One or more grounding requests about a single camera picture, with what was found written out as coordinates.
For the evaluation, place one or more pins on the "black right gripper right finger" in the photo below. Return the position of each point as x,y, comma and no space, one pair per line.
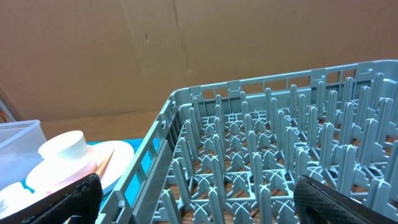
317,203

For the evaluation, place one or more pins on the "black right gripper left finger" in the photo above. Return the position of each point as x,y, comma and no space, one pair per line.
81,199

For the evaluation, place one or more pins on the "clear plastic waste bin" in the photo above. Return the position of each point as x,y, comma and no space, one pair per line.
20,142

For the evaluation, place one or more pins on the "wooden chopstick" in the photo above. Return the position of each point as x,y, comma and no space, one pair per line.
103,166

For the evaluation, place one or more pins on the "small pink plate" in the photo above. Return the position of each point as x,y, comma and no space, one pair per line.
52,175

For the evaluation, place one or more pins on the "cream cup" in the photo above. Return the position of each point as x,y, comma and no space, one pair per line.
68,146

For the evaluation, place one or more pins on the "large pink plate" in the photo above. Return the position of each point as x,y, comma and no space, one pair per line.
123,154

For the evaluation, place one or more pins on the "grey plastic dish rack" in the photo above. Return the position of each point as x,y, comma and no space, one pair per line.
237,148

